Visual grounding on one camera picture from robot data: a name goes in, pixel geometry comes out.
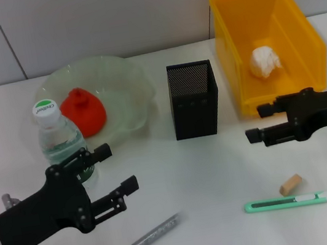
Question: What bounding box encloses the yellow plastic bin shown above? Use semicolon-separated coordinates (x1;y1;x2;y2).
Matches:
208;0;327;121

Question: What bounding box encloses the translucent green fruit plate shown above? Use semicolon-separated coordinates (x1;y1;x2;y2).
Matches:
30;47;164;157

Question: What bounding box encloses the clear green-label water bottle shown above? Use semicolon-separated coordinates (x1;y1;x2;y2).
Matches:
30;93;101;195

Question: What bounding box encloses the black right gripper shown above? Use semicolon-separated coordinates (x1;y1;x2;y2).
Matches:
239;84;327;151

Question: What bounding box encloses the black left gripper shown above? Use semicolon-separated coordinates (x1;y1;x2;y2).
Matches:
0;139;148;245

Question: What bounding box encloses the mint green utility knife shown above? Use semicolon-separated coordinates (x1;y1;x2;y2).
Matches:
243;189;327;216

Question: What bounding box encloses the white paper ball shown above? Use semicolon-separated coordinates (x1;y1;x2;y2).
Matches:
245;44;284;82

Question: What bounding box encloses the red-orange fruit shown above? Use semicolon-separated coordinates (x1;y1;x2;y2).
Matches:
57;83;111;141

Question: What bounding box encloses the silver glitter pen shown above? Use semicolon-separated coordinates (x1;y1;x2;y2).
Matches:
103;212;185;245

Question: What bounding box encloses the black mesh pen holder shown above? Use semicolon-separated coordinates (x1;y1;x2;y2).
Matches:
164;58;226;142

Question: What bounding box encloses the small tan cork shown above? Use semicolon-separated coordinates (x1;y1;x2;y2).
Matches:
277;172;305;197

